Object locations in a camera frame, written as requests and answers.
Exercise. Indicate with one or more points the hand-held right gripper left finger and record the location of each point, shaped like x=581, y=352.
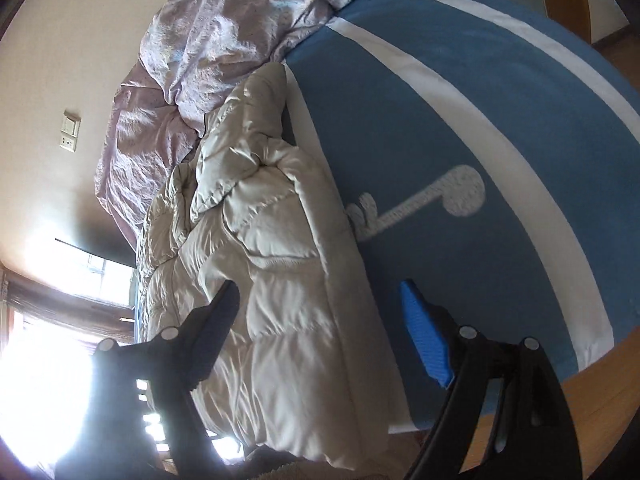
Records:
x=216, y=327

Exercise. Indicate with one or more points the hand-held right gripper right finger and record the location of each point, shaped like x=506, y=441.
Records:
x=425, y=335

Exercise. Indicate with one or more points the white puffer jacket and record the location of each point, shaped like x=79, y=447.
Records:
x=260, y=270

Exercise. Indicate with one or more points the bright window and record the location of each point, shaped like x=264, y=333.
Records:
x=55, y=360

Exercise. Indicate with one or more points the blue white striped bed sheet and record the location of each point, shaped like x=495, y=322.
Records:
x=475, y=150

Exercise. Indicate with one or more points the lavender crumpled duvet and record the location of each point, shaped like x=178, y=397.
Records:
x=200, y=60

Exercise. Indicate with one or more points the white wall socket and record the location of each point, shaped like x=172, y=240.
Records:
x=68, y=141

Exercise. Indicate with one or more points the white wall switch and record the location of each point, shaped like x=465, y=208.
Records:
x=70, y=123

